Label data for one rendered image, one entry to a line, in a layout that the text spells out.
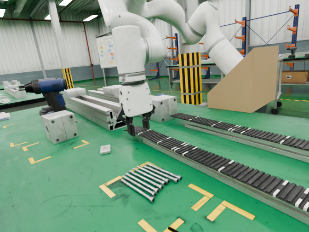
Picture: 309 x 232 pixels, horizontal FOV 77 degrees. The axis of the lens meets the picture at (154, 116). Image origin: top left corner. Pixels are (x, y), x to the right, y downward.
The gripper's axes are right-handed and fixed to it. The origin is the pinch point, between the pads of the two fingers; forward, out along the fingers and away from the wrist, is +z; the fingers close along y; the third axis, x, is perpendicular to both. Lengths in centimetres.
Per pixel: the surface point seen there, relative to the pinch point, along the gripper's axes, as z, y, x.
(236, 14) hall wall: -157, 739, 420
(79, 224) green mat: 3.9, -27.5, -24.0
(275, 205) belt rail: 3.2, -1.2, -43.5
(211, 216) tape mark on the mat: 3.8, -10.1, -37.6
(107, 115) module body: -2.0, -3.3, 18.4
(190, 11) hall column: -99, 264, 219
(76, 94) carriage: -6, 0, 73
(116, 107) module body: -3.6, 3.0, 22.7
